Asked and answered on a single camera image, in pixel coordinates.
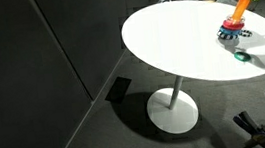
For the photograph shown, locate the orange rod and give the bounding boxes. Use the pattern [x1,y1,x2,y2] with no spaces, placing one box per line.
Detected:
[230,0,254,22]

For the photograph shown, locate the grey table leg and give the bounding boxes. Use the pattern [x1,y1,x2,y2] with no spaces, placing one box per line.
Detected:
[164,74,188,111]

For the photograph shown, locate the white round table base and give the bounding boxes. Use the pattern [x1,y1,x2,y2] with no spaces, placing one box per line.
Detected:
[144,84,201,138]

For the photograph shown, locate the black floor plate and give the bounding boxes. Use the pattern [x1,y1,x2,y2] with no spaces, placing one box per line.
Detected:
[102,75,136,105]

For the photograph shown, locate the clear transparent ring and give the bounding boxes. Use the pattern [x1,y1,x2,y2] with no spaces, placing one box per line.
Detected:
[225,12,247,25]

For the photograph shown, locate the red ring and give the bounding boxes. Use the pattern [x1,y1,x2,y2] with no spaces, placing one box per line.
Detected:
[222,17,246,32]

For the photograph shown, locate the blue ring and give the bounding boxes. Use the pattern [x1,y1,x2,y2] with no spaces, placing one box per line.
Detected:
[219,23,244,39]

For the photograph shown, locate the large black white striped ring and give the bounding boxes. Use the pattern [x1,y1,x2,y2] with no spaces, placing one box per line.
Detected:
[216,27,241,43]

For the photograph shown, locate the dark green ring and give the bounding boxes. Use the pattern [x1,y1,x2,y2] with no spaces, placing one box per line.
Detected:
[232,49,252,64]

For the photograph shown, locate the black clamp handles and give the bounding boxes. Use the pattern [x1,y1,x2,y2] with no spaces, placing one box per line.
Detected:
[231,107,265,139]

